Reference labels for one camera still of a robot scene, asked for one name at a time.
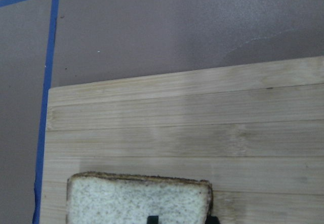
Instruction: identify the white bread slice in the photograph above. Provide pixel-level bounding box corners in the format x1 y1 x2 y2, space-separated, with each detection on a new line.
66 171 213 223

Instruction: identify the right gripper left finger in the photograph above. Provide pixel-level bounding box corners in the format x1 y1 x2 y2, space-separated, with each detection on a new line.
147 215 159 224

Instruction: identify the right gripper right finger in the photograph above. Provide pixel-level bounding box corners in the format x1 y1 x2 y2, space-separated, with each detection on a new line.
208 215 220 224

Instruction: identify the wooden cutting board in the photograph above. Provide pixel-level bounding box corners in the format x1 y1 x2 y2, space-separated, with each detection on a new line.
39 57 323 223

